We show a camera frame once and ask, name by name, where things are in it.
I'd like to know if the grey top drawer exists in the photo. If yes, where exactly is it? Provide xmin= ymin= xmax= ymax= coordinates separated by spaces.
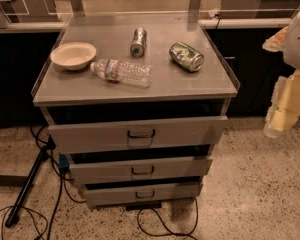
xmin=49 ymin=116 xmax=227 ymax=154

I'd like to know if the green soda can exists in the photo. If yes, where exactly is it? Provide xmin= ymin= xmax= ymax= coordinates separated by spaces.
xmin=169 ymin=42 xmax=204 ymax=72

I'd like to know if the grey bottom drawer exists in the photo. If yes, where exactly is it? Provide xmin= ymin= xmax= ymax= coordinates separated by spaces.
xmin=84 ymin=182 xmax=202 ymax=207

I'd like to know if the black floor cable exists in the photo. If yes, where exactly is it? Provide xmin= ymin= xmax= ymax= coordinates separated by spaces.
xmin=136 ymin=197 xmax=200 ymax=240
xmin=0 ymin=125 xmax=88 ymax=240

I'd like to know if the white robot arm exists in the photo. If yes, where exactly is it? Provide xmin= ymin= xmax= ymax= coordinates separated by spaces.
xmin=262 ymin=11 xmax=300 ymax=138

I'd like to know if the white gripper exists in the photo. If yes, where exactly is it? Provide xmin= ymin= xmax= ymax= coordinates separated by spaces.
xmin=263 ymin=69 xmax=300 ymax=138

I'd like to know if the black floor cable left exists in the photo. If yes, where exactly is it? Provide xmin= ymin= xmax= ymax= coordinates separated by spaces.
xmin=0 ymin=125 xmax=88 ymax=240

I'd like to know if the silver slim can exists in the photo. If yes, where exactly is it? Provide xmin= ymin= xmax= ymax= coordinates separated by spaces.
xmin=130 ymin=27 xmax=147 ymax=57

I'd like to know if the blue box behind cabinet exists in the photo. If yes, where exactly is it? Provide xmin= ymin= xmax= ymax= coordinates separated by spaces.
xmin=58 ymin=154 xmax=70 ymax=170

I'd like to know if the black floor cable front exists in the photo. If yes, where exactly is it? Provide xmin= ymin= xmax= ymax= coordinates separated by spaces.
xmin=136 ymin=197 xmax=200 ymax=240

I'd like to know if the grey drawer cabinet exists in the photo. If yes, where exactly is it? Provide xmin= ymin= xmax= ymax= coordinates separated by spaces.
xmin=33 ymin=13 xmax=239 ymax=199

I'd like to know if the white paper bowl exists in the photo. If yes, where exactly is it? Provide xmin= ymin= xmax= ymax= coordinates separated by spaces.
xmin=50 ymin=42 xmax=97 ymax=71

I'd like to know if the grey drawer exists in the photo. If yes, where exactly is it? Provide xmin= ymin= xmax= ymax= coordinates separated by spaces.
xmin=84 ymin=182 xmax=202 ymax=207
xmin=70 ymin=156 xmax=212 ymax=184
xmin=49 ymin=116 xmax=227 ymax=154

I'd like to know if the clear plastic water bottle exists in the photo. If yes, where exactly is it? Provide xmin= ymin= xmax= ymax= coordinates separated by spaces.
xmin=90 ymin=59 xmax=151 ymax=88

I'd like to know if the grey middle drawer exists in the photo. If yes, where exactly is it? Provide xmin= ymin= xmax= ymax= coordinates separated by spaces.
xmin=70 ymin=156 xmax=212 ymax=184

